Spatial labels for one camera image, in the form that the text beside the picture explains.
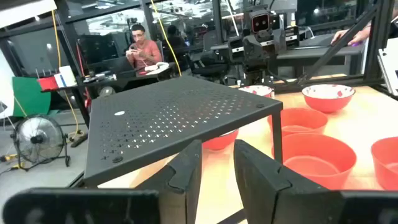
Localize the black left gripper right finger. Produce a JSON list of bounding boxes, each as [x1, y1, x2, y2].
[[233, 139, 342, 224]]

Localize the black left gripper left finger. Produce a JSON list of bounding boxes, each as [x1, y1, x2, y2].
[[136, 139, 203, 224]]

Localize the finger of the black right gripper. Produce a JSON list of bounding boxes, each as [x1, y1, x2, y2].
[[261, 33, 275, 60], [244, 36, 261, 62]]

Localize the red bowl floral white interior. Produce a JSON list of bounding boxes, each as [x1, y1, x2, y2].
[[301, 83, 356, 114], [238, 85, 275, 99], [201, 129, 239, 152]]

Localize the plain red plastic bowl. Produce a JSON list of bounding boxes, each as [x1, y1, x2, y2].
[[267, 108, 329, 138], [272, 133, 358, 190], [370, 136, 398, 191]]

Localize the black work table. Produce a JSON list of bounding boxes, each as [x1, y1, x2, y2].
[[210, 30, 369, 78]]

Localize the person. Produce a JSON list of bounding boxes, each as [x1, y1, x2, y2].
[[125, 24, 163, 72], [164, 24, 189, 57]]

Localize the black perforated metal shelf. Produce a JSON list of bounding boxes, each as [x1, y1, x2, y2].
[[82, 75, 284, 189]]

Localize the person's hand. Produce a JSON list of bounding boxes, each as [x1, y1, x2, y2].
[[330, 28, 371, 47]]

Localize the white papers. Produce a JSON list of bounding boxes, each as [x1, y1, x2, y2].
[[144, 61, 171, 75]]

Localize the black floor power strip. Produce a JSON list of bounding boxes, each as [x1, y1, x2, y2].
[[70, 132, 90, 149]]

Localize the black desk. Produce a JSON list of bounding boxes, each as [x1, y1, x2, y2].
[[40, 62, 177, 128]]

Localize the white panel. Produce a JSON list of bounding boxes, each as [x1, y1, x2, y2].
[[377, 37, 398, 96]]

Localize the round metal floor fan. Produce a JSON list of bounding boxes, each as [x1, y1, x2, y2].
[[11, 113, 72, 172]]

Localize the small blue white box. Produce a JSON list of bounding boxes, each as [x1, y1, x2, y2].
[[53, 73, 67, 88]]

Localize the small red bin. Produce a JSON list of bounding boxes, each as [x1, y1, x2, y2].
[[37, 76, 59, 91]]

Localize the green board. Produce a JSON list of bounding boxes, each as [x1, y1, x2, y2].
[[11, 76, 52, 118]]

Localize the white board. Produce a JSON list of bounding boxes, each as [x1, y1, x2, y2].
[[0, 0, 58, 29]]

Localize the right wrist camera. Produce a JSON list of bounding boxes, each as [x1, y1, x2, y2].
[[250, 9, 271, 34]]

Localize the hanging yellow cable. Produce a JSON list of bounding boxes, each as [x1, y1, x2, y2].
[[150, 0, 183, 77], [50, 9, 81, 139]]

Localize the black aluminium rig frame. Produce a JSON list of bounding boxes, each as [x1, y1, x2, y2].
[[270, 0, 398, 100]]

